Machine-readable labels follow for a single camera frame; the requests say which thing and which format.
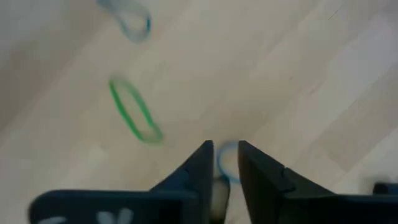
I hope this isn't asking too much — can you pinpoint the long teal rubber band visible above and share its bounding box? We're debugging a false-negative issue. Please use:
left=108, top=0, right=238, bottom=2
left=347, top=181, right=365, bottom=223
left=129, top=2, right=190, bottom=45
left=216, top=141, right=242, bottom=185

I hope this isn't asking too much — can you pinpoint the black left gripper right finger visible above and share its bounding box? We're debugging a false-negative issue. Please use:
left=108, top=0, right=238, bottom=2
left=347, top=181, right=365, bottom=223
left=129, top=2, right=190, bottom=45
left=238, top=140, right=398, bottom=224

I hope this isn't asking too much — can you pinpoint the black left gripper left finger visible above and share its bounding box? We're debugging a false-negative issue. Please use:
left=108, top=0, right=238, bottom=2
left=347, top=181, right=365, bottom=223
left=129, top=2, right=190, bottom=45
left=27, top=139, right=215, bottom=224

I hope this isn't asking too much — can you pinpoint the green rubber band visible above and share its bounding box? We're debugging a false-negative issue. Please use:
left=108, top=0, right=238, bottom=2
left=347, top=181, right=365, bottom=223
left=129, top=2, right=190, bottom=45
left=108, top=77, right=165, bottom=146

